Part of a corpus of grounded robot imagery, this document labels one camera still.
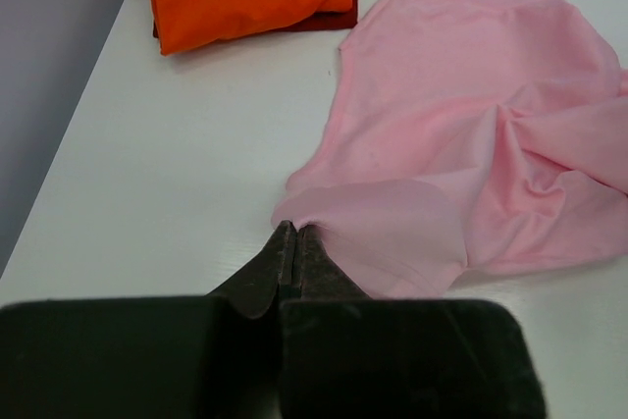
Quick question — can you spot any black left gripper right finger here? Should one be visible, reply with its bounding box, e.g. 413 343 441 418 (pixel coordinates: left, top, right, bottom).
279 227 548 418

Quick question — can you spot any pink t shirt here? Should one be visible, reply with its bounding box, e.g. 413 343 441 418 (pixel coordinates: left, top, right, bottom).
272 0 627 297

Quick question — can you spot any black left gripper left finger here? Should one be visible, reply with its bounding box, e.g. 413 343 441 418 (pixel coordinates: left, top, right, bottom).
1 223 296 418

